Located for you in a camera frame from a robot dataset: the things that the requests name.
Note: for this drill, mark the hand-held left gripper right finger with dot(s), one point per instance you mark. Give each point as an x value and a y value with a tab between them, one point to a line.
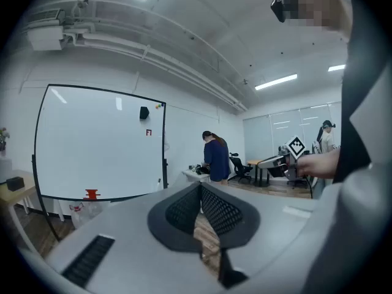
232	222

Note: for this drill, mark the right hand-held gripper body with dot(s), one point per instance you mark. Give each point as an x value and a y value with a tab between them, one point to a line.
294	147

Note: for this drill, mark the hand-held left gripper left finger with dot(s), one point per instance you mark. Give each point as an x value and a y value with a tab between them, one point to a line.
171	225

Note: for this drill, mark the clear plastic cup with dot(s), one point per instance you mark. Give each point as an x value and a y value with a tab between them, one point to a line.
158	187

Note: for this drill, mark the person's right forearm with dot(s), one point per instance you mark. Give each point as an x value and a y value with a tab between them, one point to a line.
332	164

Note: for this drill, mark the black framed whiteboard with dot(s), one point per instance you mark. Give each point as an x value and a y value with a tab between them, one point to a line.
98	145

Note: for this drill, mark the grey block with black pad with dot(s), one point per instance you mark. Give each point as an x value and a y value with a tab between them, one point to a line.
144	113

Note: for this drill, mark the small black box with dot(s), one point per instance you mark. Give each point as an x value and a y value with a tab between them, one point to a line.
14	184

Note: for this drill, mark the person's right hand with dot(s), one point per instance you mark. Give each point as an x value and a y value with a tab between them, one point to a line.
310	166

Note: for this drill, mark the wooden desk with black legs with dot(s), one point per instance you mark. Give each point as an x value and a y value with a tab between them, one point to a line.
258	164

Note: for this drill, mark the black office chair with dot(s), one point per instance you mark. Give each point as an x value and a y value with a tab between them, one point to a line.
240	167

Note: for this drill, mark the white table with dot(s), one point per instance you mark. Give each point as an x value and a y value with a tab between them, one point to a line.
196	174

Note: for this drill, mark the person's black shirt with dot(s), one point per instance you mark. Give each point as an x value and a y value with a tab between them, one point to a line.
358	152

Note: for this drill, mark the long ceiling light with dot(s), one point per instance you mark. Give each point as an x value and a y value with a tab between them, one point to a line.
275	82
336	68

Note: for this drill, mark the red plastic clip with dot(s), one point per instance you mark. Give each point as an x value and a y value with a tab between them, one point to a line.
91	194

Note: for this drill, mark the clear bag with red print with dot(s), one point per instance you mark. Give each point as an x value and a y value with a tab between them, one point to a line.
84	213

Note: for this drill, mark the red and black label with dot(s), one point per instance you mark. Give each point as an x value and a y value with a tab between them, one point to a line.
149	132

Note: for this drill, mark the person's head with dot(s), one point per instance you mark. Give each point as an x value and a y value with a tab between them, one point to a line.
321	5

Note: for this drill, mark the light wooden side table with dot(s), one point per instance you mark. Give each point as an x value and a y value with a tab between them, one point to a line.
18	194

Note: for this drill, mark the white ceiling pipes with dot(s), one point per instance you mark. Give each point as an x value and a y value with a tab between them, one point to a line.
159	57

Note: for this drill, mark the flower bunch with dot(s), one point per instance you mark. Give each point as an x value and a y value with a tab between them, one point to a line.
3	136

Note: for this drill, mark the white air conditioner unit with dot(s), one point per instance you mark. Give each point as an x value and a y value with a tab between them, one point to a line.
46	35

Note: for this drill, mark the black head-worn camera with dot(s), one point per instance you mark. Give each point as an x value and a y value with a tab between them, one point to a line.
278	9

